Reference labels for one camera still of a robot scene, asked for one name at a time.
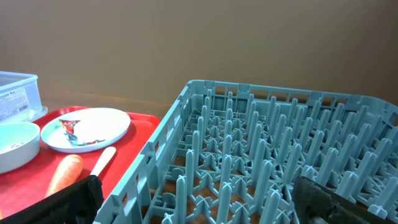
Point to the orange carrot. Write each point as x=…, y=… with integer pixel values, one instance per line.
x=66, y=173

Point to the red snack wrapper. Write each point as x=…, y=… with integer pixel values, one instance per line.
x=73, y=132

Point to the light blue plate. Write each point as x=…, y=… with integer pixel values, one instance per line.
x=103, y=123

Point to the mint green bowl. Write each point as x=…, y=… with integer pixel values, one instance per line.
x=20, y=143

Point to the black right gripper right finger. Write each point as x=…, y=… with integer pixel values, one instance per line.
x=314, y=203

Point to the grey-blue dishwasher rack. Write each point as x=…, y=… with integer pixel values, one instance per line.
x=230, y=152

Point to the red plastic tray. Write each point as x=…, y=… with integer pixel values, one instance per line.
x=28, y=184

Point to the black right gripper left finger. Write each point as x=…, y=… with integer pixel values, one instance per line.
x=77, y=203

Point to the white plastic spoon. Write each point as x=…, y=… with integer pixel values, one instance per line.
x=103, y=160

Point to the clear plastic bin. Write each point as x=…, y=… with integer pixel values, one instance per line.
x=20, y=98

